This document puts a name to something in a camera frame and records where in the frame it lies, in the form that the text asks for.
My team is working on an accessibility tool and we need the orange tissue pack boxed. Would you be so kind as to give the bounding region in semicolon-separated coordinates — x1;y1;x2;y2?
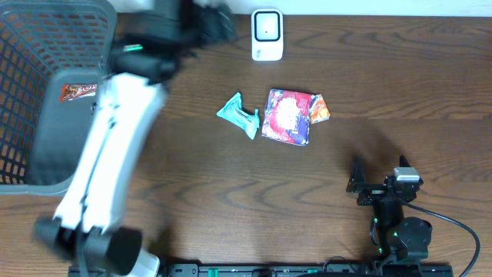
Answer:
309;94;331;124

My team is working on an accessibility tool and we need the red purple snack bag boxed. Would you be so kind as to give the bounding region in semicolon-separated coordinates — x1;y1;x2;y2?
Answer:
261;89;314;146

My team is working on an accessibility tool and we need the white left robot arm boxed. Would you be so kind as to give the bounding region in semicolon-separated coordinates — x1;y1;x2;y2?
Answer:
34;1;234;276

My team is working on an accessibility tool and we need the brown orange candy bar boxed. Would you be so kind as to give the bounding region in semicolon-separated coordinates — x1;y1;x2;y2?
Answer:
58;84;97;102

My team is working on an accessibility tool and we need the black camera cable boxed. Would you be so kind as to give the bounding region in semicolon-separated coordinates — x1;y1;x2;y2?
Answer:
395;195;481;277

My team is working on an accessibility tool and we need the dark grey plastic basket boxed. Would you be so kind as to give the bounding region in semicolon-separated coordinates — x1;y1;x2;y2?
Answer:
1;0;117;195

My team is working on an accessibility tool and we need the white barcode scanner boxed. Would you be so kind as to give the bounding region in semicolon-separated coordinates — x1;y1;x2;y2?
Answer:
251;8;284;62

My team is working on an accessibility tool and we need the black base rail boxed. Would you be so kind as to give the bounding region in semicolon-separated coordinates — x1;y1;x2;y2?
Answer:
68;262;454;277

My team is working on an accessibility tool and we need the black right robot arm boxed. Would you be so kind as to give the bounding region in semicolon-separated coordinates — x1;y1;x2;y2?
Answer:
346;156;432;262

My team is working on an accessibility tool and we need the teal wrapper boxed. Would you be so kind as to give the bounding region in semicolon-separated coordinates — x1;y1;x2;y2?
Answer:
217;92;260;140

